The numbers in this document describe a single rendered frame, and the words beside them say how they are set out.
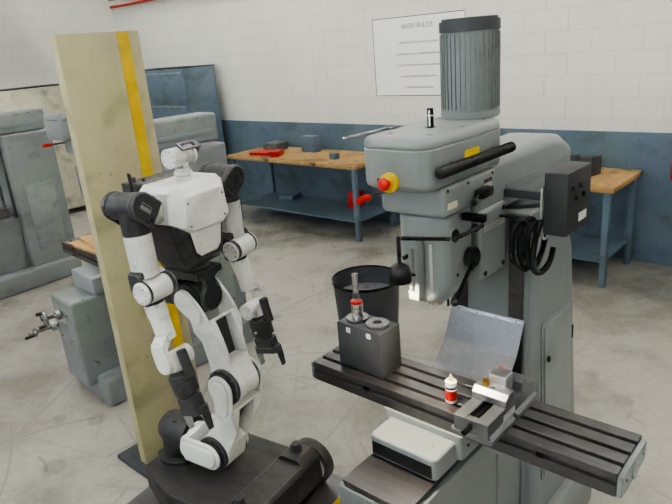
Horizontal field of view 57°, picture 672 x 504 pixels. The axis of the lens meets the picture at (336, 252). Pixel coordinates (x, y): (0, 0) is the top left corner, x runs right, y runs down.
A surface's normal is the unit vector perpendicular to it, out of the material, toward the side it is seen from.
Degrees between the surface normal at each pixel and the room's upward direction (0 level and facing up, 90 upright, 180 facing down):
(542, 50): 90
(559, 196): 90
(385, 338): 90
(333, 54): 90
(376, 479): 0
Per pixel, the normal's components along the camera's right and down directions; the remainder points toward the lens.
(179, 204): 0.22, 0.22
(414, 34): -0.66, 0.29
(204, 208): 0.84, 0.11
